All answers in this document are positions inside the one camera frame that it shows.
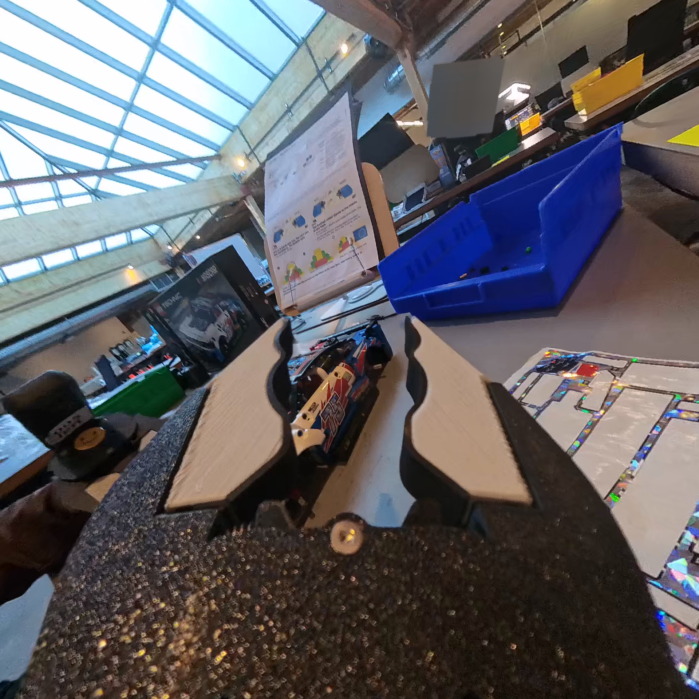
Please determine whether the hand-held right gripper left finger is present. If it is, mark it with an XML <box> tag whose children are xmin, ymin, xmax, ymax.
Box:
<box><xmin>164</xmin><ymin>318</ymin><xmax>300</xmax><ymax>514</ymax></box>

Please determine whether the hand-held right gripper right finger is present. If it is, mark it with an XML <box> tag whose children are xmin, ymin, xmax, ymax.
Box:
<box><xmin>400</xmin><ymin>316</ymin><xmax>534</xmax><ymax>525</ymax></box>

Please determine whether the green plastic bin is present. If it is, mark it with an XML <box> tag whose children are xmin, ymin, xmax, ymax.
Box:
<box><xmin>90</xmin><ymin>365</ymin><xmax>186</xmax><ymax>418</ymax></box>

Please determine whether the toy brick race car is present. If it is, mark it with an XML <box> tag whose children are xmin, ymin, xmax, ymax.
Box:
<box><xmin>288</xmin><ymin>319</ymin><xmax>394</xmax><ymax>467</ymax></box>

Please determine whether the person's left forearm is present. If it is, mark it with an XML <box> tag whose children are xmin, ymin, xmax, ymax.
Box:
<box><xmin>0</xmin><ymin>481</ymin><xmax>94</xmax><ymax>601</ymax></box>

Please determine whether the grey desk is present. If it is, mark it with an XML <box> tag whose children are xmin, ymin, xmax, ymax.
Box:
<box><xmin>295</xmin><ymin>208</ymin><xmax>699</xmax><ymax>656</ymax></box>

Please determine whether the black toy car box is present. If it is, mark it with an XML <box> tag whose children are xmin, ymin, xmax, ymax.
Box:
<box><xmin>143</xmin><ymin>246</ymin><xmax>280</xmax><ymax>378</ymax></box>

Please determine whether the holographic sticker sheet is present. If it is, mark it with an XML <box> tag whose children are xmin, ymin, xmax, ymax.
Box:
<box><xmin>505</xmin><ymin>348</ymin><xmax>699</xmax><ymax>690</ymax></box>

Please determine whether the white stand base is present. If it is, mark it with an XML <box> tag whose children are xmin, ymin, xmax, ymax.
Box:
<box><xmin>319</xmin><ymin>280</ymin><xmax>390</xmax><ymax>322</ymax></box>

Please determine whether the blue plastic bin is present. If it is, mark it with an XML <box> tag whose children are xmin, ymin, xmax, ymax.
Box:
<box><xmin>378</xmin><ymin>125</ymin><xmax>624</xmax><ymax>322</ymax></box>

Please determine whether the printed instruction sheet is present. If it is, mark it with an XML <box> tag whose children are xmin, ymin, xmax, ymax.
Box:
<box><xmin>264</xmin><ymin>93</ymin><xmax>380</xmax><ymax>312</ymax></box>

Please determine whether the black computer monitor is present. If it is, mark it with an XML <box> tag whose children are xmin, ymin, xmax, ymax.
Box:
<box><xmin>358</xmin><ymin>114</ymin><xmax>416</xmax><ymax>170</ymax></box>

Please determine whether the glass skylight roof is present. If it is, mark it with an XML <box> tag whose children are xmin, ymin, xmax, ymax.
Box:
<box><xmin>0</xmin><ymin>0</ymin><xmax>328</xmax><ymax>285</ymax></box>

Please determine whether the yellow plastic bin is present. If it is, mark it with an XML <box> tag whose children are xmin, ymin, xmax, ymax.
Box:
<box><xmin>570</xmin><ymin>55</ymin><xmax>645</xmax><ymax>115</ymax></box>

